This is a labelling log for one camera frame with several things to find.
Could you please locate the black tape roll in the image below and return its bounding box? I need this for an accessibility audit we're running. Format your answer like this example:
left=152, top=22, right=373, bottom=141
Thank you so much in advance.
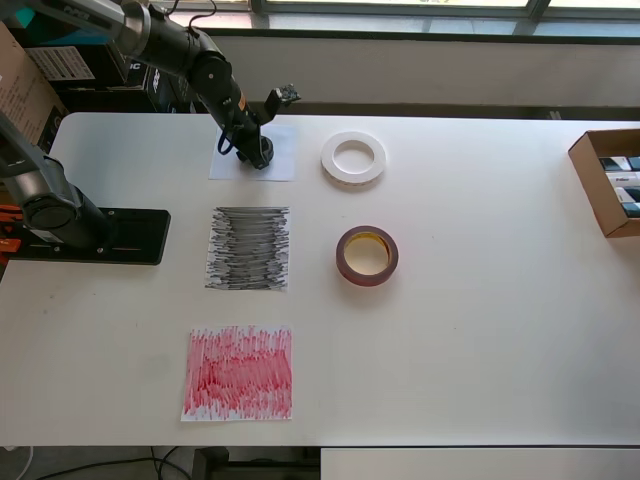
left=237, top=137, right=275, bottom=170

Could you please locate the white tape roll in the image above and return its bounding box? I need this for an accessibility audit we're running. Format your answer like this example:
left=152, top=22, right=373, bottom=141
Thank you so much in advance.
left=319, top=130, right=388, bottom=191

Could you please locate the white cabinet panel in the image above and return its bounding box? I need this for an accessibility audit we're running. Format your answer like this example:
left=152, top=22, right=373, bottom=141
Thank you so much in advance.
left=319, top=447, right=640, bottom=480

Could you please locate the wrist camera board on bracket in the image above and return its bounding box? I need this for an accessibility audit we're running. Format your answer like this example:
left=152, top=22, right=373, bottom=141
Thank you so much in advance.
left=259, top=83, right=304, bottom=124

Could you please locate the grey window frame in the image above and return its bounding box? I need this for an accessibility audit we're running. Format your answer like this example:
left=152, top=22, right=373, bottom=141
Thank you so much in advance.
left=249, top=0, right=640, bottom=39

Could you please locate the red tape roll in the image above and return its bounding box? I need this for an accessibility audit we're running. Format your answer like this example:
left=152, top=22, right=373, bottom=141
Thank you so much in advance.
left=335, top=224, right=400, bottom=288

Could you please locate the blank white paper sheet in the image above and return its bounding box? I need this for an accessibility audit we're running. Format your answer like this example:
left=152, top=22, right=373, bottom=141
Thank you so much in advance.
left=208, top=123, right=297, bottom=182

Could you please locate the black floor cable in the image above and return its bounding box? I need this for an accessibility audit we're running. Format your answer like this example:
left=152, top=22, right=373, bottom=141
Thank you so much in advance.
left=149, top=444, right=194, bottom=480

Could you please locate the large printed brown cardboard box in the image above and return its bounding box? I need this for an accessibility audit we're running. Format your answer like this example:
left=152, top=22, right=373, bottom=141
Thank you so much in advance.
left=0, top=22, right=69, bottom=156

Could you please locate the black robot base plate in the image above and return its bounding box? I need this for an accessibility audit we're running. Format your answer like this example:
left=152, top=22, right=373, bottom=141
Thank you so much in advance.
left=9, top=208, right=171, bottom=266

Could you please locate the red scribbled paper sheet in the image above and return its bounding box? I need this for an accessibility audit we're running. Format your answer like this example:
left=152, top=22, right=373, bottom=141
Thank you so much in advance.
left=180, top=323, right=294, bottom=423

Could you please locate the open brown cardboard tray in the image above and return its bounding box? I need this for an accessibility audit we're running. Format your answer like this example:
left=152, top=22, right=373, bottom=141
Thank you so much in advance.
left=568, top=128, right=640, bottom=239

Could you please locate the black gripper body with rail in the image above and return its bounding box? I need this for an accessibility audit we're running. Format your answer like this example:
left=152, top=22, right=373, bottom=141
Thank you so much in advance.
left=230, top=119, right=275, bottom=172

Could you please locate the black scribbled paper sheet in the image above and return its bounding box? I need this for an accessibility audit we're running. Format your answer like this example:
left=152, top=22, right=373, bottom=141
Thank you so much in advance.
left=203, top=205, right=291, bottom=293

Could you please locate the wide black carton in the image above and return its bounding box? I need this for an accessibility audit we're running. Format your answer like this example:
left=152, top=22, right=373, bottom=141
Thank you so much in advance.
left=49, top=59, right=159, bottom=114

